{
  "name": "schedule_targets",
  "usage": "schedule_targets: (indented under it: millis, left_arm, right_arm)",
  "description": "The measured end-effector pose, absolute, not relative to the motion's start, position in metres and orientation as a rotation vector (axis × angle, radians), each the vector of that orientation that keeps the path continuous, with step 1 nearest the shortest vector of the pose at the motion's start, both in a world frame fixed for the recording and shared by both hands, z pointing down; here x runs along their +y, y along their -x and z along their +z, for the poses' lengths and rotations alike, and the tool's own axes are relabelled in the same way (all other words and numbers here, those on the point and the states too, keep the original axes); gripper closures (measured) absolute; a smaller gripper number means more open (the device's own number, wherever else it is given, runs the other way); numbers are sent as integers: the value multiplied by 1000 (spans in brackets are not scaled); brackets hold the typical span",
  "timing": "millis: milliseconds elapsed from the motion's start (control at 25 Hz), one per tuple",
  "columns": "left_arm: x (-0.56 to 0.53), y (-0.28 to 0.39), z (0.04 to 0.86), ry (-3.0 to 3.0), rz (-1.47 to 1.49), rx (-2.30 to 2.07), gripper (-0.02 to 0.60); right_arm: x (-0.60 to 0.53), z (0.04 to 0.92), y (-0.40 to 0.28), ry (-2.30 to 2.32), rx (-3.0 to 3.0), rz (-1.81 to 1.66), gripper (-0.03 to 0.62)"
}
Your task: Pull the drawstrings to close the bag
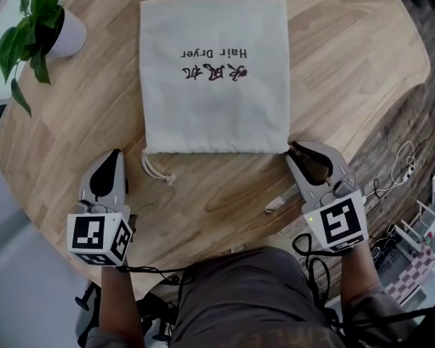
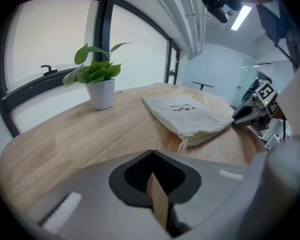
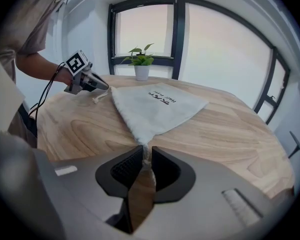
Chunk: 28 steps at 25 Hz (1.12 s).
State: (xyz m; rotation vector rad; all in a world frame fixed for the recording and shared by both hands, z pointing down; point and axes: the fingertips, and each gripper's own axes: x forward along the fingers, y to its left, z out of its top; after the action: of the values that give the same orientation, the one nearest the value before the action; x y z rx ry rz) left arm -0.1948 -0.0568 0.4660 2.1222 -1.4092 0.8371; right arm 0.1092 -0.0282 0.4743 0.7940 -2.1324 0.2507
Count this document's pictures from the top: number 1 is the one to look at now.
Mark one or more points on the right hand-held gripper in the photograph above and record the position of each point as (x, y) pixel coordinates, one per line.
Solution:
(342, 223)

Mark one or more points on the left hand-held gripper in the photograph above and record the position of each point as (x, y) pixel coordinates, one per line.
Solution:
(90, 232)

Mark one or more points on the person's right forearm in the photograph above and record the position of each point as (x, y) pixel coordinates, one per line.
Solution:
(359, 274)

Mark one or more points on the person's left forearm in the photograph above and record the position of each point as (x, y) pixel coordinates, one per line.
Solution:
(121, 303)

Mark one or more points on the white wooden rack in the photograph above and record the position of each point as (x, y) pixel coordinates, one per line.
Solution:
(426, 212)

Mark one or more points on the black office chair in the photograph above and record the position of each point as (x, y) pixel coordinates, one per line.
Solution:
(152, 310)

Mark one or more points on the pink checkered mat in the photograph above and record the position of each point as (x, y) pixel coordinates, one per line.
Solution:
(409, 277)

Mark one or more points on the person's grey shirt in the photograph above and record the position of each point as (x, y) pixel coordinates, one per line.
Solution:
(246, 296)

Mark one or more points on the green plant in white pot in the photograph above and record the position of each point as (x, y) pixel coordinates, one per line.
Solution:
(40, 16)

